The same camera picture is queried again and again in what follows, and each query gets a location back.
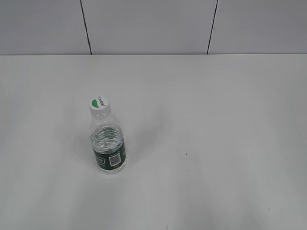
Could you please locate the clear water bottle green label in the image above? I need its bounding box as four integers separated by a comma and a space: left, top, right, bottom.
90, 112, 127, 174

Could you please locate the white bottle cap green logo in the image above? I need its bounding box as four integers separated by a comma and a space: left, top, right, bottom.
90, 97, 111, 116

